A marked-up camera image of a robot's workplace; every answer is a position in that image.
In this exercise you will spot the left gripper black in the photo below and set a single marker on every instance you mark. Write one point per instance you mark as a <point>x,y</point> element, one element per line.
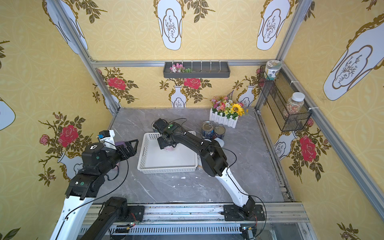
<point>122,149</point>

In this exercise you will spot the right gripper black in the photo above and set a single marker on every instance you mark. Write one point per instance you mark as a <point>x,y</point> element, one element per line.
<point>167,141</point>

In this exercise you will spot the green label white lid can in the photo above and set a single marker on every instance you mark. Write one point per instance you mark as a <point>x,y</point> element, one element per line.
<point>220,141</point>

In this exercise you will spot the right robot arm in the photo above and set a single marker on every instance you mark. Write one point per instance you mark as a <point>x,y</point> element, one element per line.
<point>214,163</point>

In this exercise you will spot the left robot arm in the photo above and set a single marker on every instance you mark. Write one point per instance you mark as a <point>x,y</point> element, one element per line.
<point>83,190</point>

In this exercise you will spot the white perforated plastic basket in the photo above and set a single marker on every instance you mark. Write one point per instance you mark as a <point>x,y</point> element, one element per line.
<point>153,160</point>

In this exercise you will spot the purple pink silicone spatula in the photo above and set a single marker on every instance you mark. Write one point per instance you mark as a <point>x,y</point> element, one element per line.
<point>120,144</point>

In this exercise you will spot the tall blue nutrition label can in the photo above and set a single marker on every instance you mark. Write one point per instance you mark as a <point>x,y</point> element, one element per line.
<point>207,130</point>

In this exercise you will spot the dark blue tomato can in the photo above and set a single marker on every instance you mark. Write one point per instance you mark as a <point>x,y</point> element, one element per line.
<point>219,132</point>

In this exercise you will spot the white picket fence flower planter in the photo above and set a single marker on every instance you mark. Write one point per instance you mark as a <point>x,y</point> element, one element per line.
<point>225,111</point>

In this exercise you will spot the pink flowers in shelf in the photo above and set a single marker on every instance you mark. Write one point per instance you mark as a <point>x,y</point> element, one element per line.
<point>179,68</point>

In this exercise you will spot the green label jar white lid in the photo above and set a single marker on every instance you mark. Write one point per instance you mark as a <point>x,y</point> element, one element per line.
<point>272,69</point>

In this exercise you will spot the clear jar white lid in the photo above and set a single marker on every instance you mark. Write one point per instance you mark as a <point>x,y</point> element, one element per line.
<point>294,104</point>

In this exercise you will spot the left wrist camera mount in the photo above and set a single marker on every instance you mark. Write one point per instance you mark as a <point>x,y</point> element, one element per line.
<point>107,138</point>

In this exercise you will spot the grey wall shelf tray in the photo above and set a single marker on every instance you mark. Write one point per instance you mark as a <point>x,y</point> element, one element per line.
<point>201,69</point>

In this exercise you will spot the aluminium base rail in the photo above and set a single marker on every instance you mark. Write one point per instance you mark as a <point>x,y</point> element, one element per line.
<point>268,221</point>

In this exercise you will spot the black wire wall basket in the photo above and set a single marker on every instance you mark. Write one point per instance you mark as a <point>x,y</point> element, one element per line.
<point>277,95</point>

